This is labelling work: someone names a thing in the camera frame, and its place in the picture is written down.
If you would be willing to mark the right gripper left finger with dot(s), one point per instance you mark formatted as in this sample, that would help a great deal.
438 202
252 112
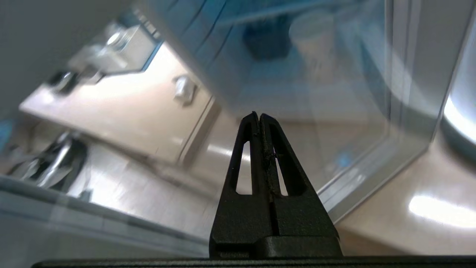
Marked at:
241 219

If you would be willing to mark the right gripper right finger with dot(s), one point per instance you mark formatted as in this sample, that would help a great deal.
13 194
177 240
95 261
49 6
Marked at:
297 219

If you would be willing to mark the glass fridge door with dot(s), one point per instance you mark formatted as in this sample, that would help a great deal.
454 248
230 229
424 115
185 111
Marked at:
334 119

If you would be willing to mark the white paper cup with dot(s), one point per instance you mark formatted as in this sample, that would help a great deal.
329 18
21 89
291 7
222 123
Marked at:
312 37

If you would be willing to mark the white knob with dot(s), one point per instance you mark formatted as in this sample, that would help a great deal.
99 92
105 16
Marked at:
185 90

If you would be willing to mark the beige cabinet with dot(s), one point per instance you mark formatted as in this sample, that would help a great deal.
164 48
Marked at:
122 111

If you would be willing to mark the dark blue container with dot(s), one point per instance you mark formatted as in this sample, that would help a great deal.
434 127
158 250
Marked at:
266 39

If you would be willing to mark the black and silver chair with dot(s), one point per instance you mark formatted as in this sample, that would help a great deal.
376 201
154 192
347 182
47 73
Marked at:
55 163

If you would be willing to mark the silver machine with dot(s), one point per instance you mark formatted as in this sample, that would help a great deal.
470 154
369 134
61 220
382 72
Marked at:
119 48

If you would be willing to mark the clear plastic container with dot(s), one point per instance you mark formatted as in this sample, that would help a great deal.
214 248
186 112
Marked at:
435 56

